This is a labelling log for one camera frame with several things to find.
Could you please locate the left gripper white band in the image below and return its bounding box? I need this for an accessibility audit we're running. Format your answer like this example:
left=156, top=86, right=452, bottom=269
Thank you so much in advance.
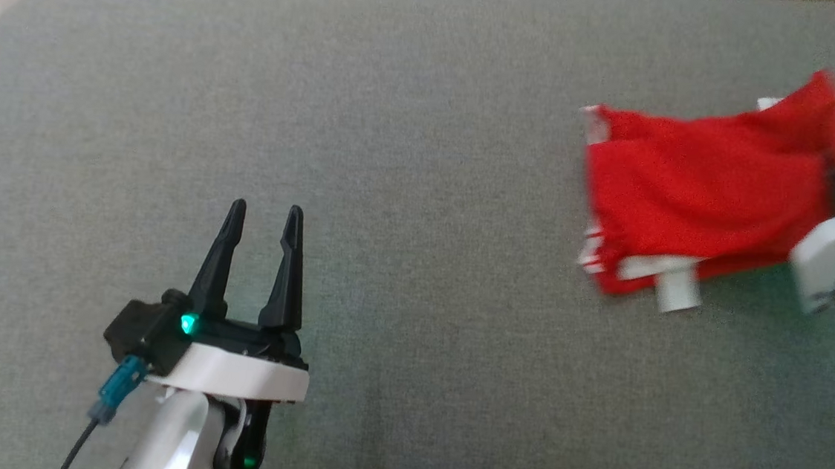
left=148, top=193, right=324, bottom=405

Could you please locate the red basketball jersey number 23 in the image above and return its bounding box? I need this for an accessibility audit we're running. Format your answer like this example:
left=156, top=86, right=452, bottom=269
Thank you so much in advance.
left=568, top=51, right=835, bottom=328

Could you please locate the grey fabric sofa seat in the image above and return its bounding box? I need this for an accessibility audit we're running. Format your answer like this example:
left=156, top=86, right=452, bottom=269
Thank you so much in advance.
left=0, top=0, right=835, bottom=469

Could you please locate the black cable with teal plug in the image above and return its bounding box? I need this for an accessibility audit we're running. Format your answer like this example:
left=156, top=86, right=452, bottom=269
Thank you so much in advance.
left=56, top=351, right=150, bottom=469

